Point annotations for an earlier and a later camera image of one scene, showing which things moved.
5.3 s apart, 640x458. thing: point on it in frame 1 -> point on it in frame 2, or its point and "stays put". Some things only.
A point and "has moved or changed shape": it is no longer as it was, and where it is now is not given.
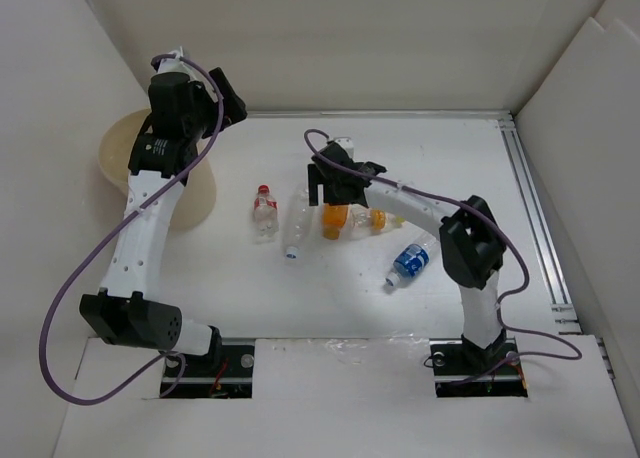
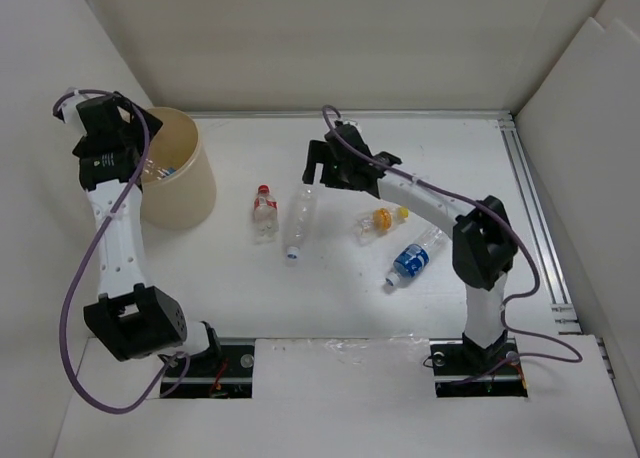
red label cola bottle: [265, 219] stays put
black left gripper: [233, 106] -> [134, 125]
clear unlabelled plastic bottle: [298, 221] stays put
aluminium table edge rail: [566, 314] stays put
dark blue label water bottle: [413, 260] stays put
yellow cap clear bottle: [365, 222] has moved or changed shape
